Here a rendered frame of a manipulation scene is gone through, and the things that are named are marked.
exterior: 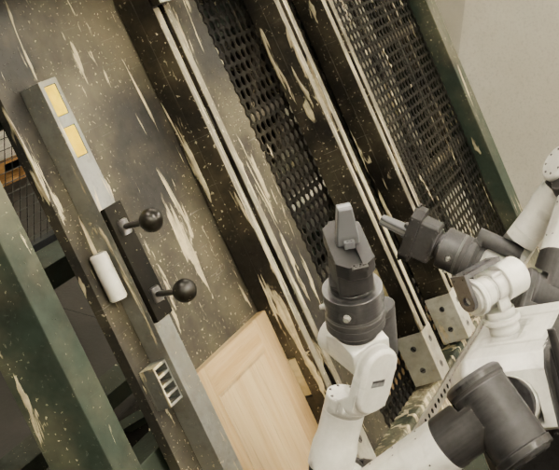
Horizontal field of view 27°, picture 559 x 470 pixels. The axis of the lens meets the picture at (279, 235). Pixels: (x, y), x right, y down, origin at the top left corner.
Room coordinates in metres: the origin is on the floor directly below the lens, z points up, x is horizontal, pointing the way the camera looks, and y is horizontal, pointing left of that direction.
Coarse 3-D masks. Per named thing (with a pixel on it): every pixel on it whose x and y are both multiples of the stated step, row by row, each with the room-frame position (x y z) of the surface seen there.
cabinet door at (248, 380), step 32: (256, 320) 1.96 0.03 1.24; (224, 352) 1.82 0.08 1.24; (256, 352) 1.90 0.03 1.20; (224, 384) 1.78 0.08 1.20; (256, 384) 1.86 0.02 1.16; (288, 384) 1.94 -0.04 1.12; (224, 416) 1.73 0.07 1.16; (256, 416) 1.81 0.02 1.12; (288, 416) 1.89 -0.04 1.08; (256, 448) 1.76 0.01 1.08; (288, 448) 1.84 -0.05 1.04
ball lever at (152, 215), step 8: (152, 208) 1.65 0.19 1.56; (144, 216) 1.64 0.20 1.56; (152, 216) 1.64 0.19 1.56; (160, 216) 1.64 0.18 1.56; (120, 224) 1.72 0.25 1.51; (128, 224) 1.70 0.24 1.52; (136, 224) 1.68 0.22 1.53; (144, 224) 1.63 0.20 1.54; (152, 224) 1.63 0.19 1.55; (160, 224) 1.64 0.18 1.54; (128, 232) 1.72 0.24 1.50
